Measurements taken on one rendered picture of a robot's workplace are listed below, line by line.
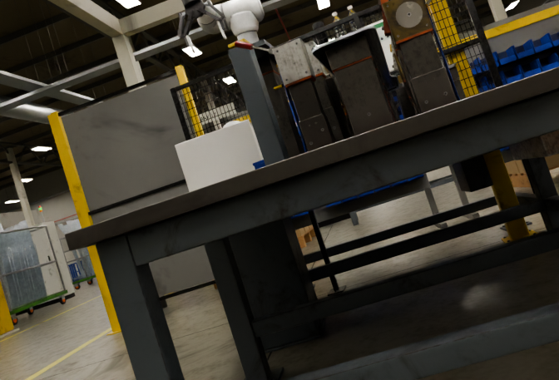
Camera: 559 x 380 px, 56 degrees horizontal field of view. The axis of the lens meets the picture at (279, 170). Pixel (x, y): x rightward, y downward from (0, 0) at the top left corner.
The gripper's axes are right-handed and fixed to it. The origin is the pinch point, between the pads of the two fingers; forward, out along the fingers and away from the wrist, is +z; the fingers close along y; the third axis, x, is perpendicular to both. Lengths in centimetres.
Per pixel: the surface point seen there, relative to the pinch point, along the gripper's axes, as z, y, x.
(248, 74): 25.7, -15.0, 34.2
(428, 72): 49, -64, 50
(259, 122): 42, -13, 35
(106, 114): -54, 152, -230
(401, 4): 28, -65, 49
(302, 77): 36, -31, 46
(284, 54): 27, -29, 46
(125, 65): -156, 193, -430
